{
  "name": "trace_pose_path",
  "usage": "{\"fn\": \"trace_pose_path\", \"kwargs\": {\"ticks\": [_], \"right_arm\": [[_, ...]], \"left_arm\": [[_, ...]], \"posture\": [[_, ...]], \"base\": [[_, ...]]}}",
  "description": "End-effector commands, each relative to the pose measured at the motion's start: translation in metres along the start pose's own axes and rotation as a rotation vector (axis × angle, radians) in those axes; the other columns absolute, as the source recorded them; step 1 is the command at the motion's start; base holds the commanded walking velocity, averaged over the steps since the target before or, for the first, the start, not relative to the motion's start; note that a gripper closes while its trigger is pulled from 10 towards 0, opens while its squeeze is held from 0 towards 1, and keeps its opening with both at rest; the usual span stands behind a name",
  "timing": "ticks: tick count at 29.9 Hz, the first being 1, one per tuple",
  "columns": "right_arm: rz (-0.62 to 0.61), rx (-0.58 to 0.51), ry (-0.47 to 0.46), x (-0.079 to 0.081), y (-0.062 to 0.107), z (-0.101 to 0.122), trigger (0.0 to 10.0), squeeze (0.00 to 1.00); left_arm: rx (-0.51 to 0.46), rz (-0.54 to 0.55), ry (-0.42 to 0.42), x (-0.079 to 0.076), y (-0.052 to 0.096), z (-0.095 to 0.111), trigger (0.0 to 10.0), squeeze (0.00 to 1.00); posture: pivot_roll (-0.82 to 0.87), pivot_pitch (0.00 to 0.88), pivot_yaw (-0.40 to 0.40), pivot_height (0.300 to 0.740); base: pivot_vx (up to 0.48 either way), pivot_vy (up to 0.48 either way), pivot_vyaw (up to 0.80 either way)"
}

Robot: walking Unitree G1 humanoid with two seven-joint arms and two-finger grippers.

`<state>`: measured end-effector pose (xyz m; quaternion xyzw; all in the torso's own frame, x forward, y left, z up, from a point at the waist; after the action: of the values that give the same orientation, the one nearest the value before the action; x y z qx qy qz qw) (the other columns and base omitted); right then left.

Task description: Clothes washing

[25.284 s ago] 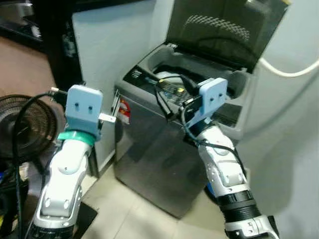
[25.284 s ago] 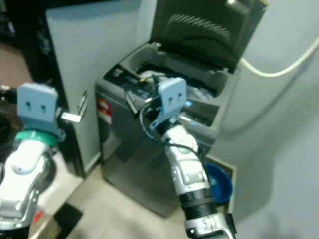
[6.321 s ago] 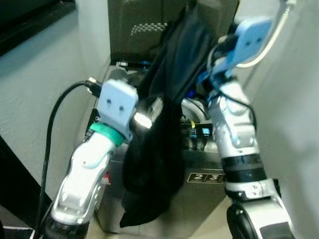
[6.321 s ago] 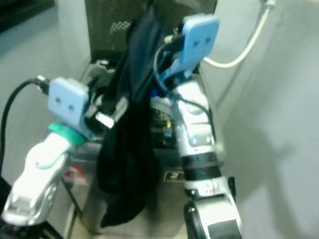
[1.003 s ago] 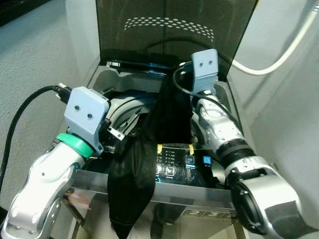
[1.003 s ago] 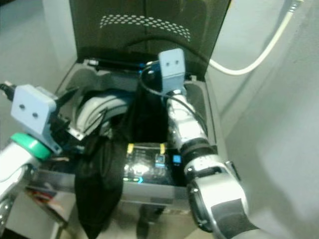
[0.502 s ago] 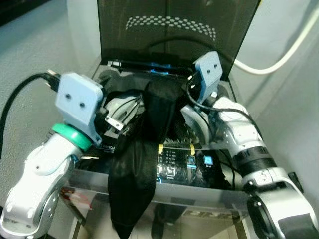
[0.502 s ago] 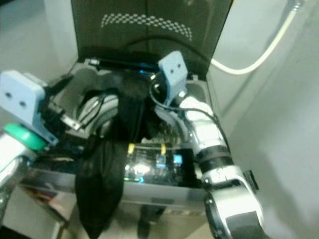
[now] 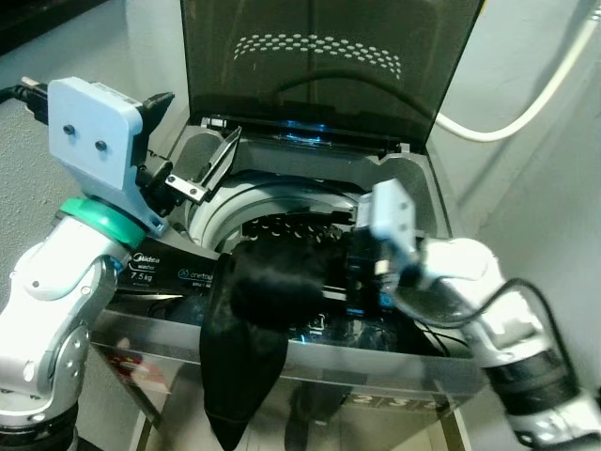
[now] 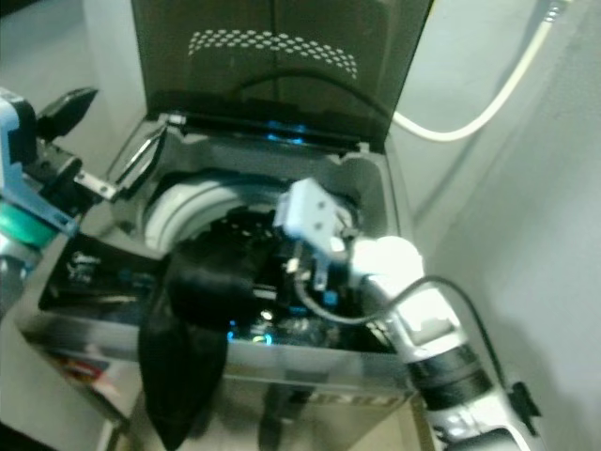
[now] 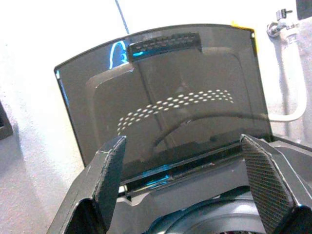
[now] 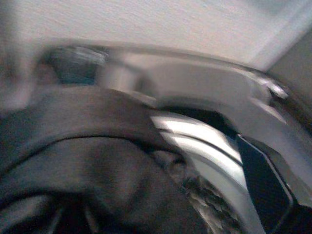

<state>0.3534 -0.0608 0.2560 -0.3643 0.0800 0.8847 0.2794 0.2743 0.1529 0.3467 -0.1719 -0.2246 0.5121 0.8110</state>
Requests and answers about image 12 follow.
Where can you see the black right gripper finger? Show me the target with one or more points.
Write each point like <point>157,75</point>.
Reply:
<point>263,180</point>

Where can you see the dark grey garment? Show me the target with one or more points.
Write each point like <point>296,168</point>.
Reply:
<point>85,158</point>

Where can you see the grey top-load washing machine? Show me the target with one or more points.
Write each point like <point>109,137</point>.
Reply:
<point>195,78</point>

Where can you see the patterned grey garment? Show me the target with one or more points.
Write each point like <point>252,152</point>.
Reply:
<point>209,204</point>

